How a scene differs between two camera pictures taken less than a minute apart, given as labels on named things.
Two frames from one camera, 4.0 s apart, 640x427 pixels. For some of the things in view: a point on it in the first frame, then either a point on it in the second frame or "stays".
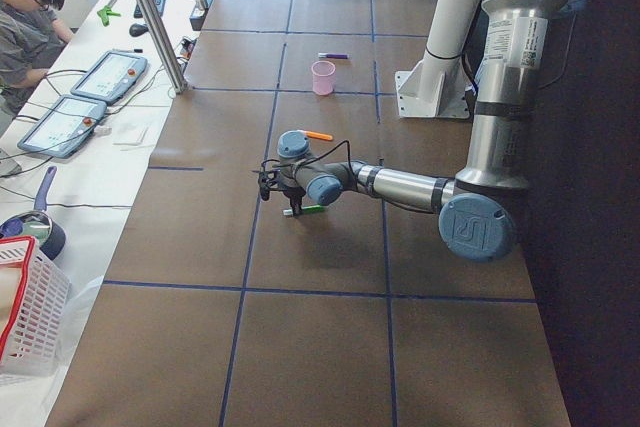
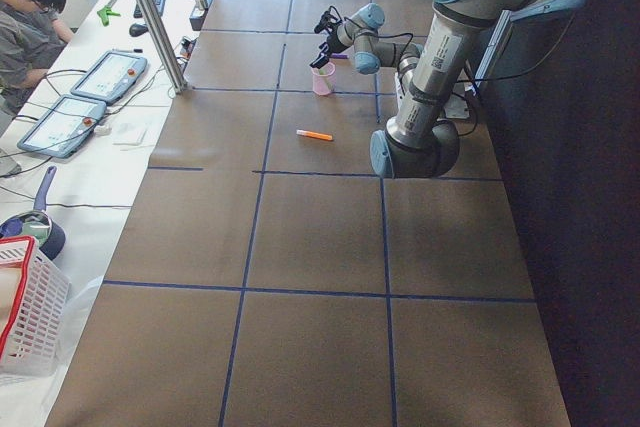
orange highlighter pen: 318,135 stays
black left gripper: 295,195 -> 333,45
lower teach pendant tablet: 64,126 stays
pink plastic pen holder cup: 323,77 stays
